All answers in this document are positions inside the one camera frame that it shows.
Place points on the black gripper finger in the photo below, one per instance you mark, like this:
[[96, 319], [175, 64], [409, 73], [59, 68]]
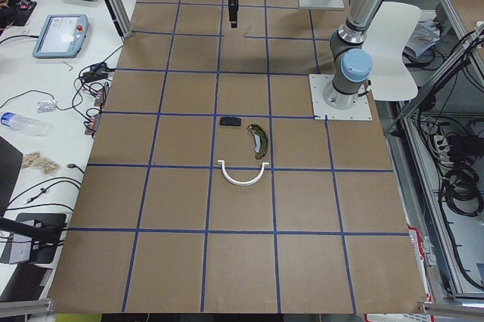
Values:
[[233, 7]]

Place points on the black brake pad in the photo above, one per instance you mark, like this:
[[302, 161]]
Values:
[[230, 121]]

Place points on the green brake shoe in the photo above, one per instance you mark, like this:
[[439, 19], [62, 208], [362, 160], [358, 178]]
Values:
[[260, 140]]

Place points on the black usb hub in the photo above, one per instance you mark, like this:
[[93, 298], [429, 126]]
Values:
[[95, 73]]

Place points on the white plastic chair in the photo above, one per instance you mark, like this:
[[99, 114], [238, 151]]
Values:
[[387, 36]]

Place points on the near blue teach pendant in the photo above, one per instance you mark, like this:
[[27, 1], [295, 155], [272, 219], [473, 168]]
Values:
[[62, 36]]

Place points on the silver blister pack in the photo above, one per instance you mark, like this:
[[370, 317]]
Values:
[[46, 106]]

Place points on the clear plastic water bottle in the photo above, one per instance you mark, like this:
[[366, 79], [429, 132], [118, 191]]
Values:
[[25, 125]]

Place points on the bag of wooden pieces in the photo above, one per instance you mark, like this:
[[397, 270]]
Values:
[[36, 160]]

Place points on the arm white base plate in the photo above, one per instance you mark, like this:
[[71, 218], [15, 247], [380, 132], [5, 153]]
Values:
[[328, 5], [328, 104]]

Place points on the white curved plastic bracket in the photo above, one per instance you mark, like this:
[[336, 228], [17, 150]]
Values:
[[242, 178]]

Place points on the aluminium cage frame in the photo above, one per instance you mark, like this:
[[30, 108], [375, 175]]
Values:
[[436, 141]]

